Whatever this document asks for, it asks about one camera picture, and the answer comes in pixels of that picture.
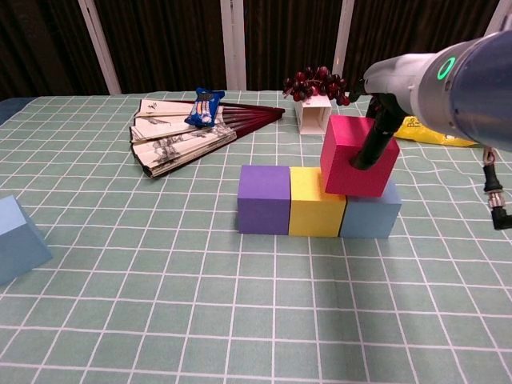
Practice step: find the blue snack packet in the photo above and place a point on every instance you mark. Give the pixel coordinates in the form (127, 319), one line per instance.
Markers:
(202, 110)

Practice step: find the purple foam cube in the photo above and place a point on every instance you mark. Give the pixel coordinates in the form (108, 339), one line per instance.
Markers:
(264, 200)

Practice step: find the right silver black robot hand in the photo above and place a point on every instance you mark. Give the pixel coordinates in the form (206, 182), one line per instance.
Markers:
(390, 78)

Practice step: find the magenta foam cube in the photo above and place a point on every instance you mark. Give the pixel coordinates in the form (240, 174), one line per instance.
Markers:
(344, 160)

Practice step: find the white paper box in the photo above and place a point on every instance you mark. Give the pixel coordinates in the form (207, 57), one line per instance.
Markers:
(314, 120)

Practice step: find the white metal frame post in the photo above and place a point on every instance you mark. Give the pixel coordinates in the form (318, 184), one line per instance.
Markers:
(99, 48)
(502, 16)
(343, 40)
(233, 44)

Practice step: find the dark pleated curtain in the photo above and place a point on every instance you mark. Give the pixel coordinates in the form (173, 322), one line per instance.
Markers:
(168, 40)

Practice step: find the yellow marshmallow bag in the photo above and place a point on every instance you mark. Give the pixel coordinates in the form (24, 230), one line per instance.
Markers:
(424, 134)

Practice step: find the painted paper folding fan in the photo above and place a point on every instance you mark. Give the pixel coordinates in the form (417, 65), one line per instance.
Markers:
(168, 148)

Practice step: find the dark red grape bunch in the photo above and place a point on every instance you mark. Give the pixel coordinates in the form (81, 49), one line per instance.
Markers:
(308, 86)

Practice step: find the yellow foam cube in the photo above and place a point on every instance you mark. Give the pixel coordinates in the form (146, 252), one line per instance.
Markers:
(316, 214)

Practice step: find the green checked tablecloth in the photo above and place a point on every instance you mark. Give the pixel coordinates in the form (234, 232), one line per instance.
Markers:
(200, 300)

